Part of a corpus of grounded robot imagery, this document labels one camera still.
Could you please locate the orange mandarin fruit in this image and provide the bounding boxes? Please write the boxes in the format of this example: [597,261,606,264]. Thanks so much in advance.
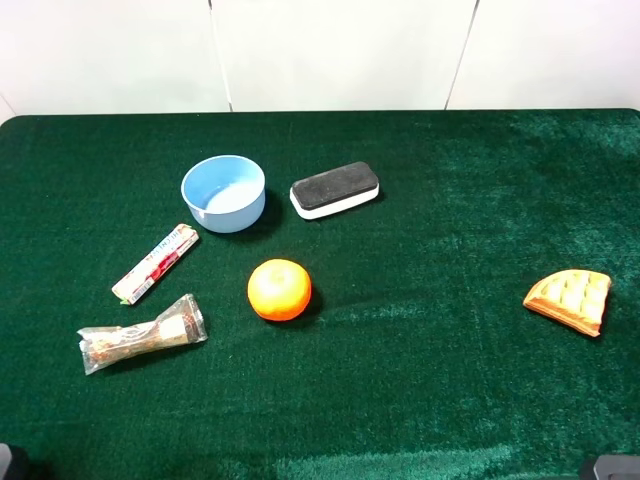
[247,259,312,322]

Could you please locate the dark grey object bottom right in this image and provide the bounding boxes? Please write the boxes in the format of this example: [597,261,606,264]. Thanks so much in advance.
[579,454,640,480]

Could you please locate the black and white eraser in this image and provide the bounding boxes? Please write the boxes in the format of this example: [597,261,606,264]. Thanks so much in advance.
[289,161,380,220]

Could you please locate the light blue plastic bowl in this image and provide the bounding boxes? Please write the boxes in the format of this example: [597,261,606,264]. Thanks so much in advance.
[180,155,266,234]

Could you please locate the green velvet table cloth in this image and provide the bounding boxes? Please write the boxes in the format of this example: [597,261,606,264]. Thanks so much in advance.
[1,109,639,479]

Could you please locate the clear wrapped snack bar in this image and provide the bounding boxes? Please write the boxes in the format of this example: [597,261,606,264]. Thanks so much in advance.
[77,294,208,375]

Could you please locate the white red candy stick pack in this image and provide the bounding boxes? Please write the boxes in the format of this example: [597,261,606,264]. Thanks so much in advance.
[111,223,199,305]

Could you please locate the waffle wedge piece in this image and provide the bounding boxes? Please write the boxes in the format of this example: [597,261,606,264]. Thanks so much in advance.
[523,269,612,337]

